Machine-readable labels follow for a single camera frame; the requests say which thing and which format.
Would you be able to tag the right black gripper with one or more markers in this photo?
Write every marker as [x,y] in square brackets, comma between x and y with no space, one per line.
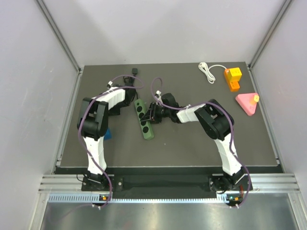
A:
[152,113]

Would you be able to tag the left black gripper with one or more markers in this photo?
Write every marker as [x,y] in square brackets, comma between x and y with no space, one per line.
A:
[113,112]

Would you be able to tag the green power strip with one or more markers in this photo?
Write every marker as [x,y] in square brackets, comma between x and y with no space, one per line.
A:
[145,125]

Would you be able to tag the blue cube plug adapter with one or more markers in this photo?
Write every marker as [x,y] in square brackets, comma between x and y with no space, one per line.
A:
[108,134]

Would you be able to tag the pink triangular socket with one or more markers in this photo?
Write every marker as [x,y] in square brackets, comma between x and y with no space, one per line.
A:
[244,101]

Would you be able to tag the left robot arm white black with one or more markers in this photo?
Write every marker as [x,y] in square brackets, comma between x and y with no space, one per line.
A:
[92,127]

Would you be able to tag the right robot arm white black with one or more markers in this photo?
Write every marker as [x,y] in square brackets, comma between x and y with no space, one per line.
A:
[217,124]

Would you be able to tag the orange yellow cube socket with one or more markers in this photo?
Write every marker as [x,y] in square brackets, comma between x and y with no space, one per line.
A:
[232,77]

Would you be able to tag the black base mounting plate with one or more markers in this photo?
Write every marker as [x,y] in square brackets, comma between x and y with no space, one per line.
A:
[205,182]

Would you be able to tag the aluminium frame rail front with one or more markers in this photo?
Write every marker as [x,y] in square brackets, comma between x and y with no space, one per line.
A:
[261,182]

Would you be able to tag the grey slotted cable duct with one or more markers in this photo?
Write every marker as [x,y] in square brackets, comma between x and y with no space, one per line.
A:
[100,199]

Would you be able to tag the aluminium frame post left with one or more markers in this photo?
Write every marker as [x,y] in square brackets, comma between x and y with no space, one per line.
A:
[58,34]

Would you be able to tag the aluminium frame post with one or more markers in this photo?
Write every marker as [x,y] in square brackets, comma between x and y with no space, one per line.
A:
[270,32]
[58,34]

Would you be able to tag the aluminium frame post right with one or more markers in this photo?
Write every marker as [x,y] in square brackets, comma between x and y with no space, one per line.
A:
[270,32]

